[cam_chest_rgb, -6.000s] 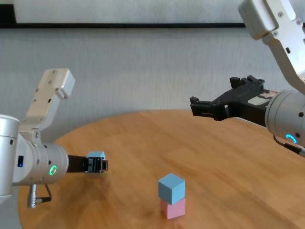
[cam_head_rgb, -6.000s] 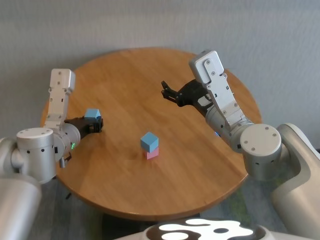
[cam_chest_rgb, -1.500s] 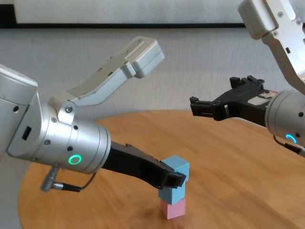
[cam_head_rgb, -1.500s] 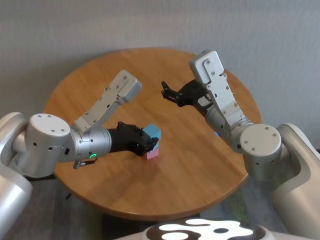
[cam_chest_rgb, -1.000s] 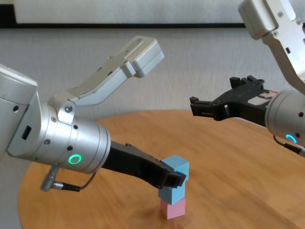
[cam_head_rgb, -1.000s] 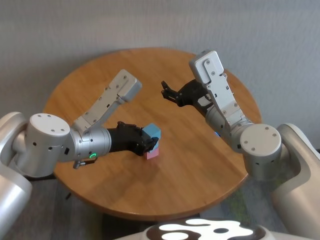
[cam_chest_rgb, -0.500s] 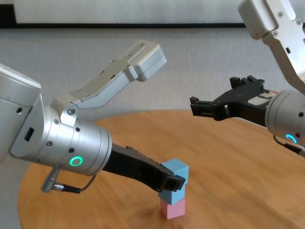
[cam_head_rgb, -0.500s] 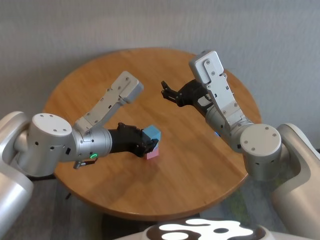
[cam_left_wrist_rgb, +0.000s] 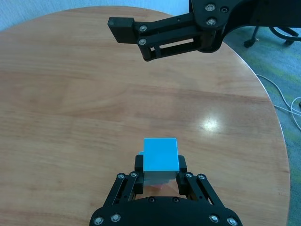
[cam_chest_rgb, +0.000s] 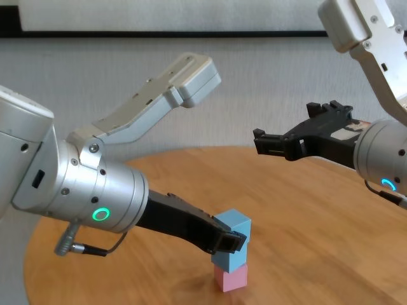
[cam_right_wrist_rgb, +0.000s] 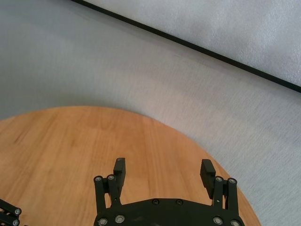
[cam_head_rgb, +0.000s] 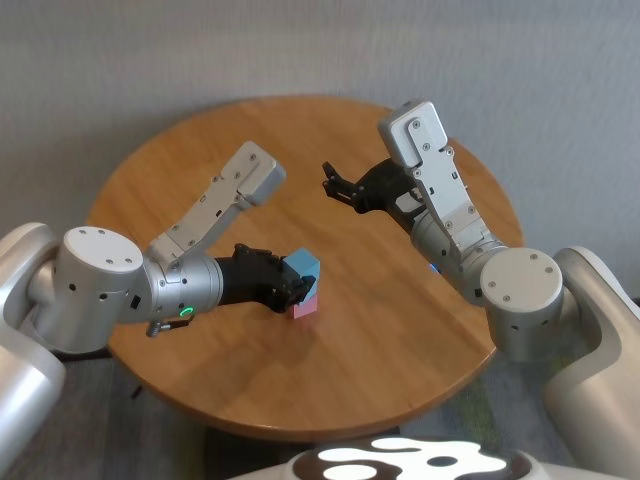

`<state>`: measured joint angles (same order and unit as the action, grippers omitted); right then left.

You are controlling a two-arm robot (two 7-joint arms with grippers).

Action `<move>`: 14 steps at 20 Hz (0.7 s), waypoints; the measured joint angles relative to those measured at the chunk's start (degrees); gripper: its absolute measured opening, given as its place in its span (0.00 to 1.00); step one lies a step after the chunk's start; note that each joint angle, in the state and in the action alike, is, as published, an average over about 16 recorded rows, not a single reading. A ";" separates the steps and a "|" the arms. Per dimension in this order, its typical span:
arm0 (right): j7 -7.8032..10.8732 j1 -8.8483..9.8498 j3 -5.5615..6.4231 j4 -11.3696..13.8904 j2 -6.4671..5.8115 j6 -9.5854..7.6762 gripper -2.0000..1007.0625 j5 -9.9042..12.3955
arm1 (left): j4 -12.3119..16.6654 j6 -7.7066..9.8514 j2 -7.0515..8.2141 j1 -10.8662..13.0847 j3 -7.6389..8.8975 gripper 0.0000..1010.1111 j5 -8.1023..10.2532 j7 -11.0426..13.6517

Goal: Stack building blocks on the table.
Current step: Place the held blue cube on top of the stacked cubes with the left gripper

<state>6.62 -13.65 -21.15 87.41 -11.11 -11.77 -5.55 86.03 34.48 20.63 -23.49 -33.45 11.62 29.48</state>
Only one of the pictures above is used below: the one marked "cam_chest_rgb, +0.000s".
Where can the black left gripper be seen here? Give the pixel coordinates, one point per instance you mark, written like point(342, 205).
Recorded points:
point(181, 222)

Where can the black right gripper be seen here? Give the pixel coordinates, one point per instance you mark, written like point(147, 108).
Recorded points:
point(324, 139)

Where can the blue cube block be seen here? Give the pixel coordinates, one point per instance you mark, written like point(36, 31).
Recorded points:
point(230, 262)
point(237, 222)

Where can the pink cube block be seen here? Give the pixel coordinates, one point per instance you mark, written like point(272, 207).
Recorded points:
point(230, 279)

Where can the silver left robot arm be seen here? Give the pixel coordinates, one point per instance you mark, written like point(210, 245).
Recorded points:
point(63, 178)

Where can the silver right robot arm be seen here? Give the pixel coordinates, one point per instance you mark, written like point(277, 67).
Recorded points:
point(381, 152)

